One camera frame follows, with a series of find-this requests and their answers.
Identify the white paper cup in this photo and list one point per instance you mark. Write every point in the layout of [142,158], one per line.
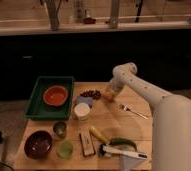
[82,111]

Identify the blue grey sponge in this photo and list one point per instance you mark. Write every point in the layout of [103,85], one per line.
[87,100]

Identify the grey cloth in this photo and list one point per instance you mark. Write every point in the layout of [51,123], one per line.
[128,163]

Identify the silver fork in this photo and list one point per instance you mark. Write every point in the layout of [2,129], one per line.
[126,108]

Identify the wooden block brush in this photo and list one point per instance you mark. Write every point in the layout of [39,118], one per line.
[87,144]

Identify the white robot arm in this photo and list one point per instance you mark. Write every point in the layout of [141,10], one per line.
[171,131]

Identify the dark maroon bowl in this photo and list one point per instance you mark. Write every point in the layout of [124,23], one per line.
[38,145]

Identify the dark grapes bunch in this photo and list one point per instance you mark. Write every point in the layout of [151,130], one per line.
[95,94]

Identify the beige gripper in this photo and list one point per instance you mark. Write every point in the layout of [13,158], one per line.
[114,87]

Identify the green small lid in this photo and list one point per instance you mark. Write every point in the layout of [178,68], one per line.
[65,149]

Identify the white handled knife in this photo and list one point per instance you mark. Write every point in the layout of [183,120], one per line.
[103,149]

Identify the orange apple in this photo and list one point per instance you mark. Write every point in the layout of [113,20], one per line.
[108,95]

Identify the dark red object on shelf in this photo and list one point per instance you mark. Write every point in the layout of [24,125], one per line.
[89,20]

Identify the green chili pepper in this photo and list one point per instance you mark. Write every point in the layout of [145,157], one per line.
[122,141]

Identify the orange bowl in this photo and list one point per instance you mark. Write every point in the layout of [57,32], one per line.
[55,95]

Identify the small metal cup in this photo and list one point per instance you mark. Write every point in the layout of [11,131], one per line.
[60,129]

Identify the green plastic tray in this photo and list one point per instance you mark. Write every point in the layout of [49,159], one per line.
[39,110]

